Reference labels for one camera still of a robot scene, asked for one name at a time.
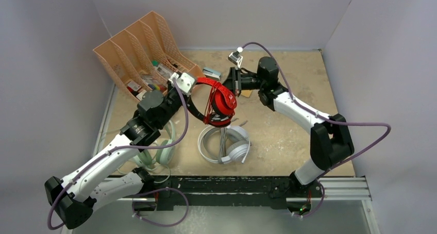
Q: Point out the colourful marker set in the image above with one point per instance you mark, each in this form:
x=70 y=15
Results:
x=159 y=87

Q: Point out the mint green headphones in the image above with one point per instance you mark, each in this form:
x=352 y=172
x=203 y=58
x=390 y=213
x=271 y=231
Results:
x=162 y=156

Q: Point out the yellow spiral notebook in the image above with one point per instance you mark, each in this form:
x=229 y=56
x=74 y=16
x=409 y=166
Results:
x=246 y=93

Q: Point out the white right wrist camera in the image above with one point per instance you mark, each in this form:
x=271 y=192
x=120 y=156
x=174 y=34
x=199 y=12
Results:
x=236 y=58

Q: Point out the light blue stapler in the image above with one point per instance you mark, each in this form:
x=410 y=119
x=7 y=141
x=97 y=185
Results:
x=211 y=73

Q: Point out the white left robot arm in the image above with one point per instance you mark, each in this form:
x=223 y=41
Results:
x=77 y=195

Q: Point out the white over-ear headphones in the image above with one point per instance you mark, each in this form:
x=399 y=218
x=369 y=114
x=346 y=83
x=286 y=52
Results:
x=234 y=144

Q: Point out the clear plastic ruler pouch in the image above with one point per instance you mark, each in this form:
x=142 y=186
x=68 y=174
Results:
x=163 y=71

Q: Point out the peach plastic file organizer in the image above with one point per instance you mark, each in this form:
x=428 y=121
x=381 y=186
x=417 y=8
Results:
x=132 y=54

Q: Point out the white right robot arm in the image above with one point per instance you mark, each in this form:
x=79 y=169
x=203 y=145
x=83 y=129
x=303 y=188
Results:
x=330 y=140

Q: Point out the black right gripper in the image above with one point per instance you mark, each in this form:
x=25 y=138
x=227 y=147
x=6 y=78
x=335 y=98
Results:
x=234 y=82

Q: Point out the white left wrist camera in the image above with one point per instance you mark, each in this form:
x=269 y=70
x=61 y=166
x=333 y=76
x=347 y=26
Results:
x=184 y=81

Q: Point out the red black headphones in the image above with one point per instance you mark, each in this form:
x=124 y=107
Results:
x=220 y=105

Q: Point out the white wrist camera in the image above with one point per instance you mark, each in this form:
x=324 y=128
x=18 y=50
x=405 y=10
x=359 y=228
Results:
x=236 y=58
x=184 y=81

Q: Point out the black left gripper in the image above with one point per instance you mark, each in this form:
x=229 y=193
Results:
x=170 y=87

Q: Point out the red white small box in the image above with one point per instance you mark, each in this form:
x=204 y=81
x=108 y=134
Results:
x=134 y=86

